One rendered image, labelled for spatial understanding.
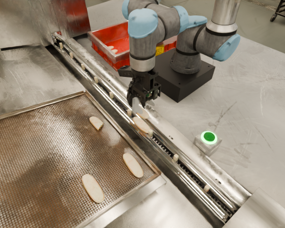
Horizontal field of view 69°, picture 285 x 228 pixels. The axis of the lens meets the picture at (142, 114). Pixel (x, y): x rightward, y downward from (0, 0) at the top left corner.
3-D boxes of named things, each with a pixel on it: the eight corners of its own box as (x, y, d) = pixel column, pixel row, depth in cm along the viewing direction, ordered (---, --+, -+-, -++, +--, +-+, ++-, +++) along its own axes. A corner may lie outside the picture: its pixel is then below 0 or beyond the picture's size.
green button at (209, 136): (216, 139, 75) (217, 136, 73) (209, 145, 73) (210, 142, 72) (207, 132, 77) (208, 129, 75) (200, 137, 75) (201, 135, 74)
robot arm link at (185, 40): (186, 39, 103) (191, 9, 94) (209, 48, 96) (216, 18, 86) (170, 46, 97) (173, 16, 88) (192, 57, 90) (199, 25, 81)
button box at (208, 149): (216, 155, 82) (225, 139, 74) (203, 167, 79) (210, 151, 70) (200, 142, 86) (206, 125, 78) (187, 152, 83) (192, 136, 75)
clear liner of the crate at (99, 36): (183, 46, 130) (185, 31, 123) (116, 73, 111) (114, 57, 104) (151, 26, 148) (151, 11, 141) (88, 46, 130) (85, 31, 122)
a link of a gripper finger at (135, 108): (138, 124, 74) (141, 104, 68) (127, 115, 77) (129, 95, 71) (144, 120, 76) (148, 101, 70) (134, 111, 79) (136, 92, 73)
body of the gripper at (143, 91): (144, 108, 67) (144, 78, 58) (127, 94, 72) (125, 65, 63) (160, 97, 71) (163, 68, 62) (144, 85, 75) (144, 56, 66)
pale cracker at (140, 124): (153, 130, 82) (153, 128, 82) (145, 135, 81) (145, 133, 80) (137, 115, 88) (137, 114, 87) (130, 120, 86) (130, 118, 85)
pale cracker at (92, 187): (107, 198, 58) (107, 196, 57) (95, 206, 56) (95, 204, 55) (90, 172, 63) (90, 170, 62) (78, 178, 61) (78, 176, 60)
